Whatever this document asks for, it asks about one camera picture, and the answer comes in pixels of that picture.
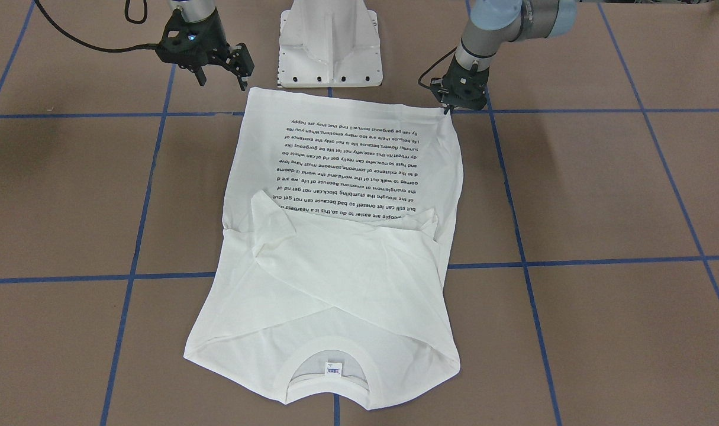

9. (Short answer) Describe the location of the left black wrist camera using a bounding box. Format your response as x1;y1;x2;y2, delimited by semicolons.
430;78;451;104

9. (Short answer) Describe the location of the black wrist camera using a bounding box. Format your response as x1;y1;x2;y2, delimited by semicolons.
154;30;208;69
430;78;451;104

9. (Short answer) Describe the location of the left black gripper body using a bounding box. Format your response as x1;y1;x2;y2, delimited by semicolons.
441;64;489;111

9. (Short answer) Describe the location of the white long-sleeve printed shirt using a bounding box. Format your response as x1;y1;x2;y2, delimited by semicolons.
183;88;463;410

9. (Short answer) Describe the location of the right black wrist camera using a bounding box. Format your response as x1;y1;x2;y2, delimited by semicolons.
154;30;208;69

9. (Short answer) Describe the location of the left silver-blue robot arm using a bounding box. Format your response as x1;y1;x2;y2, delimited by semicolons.
431;1;578;113

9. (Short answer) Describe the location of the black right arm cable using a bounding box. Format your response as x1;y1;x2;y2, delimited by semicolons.
34;0;165;54

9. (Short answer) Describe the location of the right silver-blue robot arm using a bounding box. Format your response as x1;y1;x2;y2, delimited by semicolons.
156;1;254;91

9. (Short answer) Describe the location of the white central mounting column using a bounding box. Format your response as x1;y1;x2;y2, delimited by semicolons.
278;1;383;88

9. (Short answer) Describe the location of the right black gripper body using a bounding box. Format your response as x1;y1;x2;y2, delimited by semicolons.
163;12;230;67

